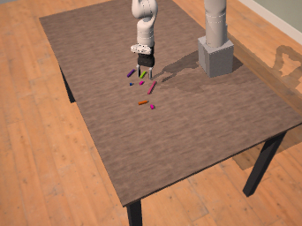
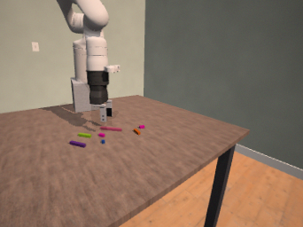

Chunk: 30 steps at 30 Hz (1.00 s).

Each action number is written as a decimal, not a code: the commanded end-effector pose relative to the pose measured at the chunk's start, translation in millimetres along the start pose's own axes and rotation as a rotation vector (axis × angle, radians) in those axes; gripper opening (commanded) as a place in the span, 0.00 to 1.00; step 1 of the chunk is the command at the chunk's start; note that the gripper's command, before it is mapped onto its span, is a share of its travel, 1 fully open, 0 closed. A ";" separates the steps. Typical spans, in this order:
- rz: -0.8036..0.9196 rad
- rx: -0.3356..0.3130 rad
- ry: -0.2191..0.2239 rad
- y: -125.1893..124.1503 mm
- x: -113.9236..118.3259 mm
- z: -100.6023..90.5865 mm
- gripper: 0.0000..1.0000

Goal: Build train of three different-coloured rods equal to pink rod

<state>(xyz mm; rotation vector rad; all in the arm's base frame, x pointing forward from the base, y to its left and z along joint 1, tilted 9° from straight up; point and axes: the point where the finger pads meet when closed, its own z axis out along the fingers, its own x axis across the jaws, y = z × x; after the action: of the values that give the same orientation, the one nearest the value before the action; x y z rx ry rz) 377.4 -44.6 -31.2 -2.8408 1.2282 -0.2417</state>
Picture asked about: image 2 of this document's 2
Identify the orange rod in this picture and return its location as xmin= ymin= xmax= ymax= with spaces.
xmin=134 ymin=129 xmax=141 ymax=135

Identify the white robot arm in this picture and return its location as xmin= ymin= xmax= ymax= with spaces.
xmin=57 ymin=0 xmax=109 ymax=82

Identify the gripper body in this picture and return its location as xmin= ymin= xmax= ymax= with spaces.
xmin=86 ymin=55 xmax=120 ymax=105

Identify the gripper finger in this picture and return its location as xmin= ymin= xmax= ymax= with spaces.
xmin=92 ymin=104 xmax=107 ymax=122
xmin=106 ymin=100 xmax=113 ymax=117

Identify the purple rod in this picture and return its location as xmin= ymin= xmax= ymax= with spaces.
xmin=69 ymin=141 xmax=86 ymax=148

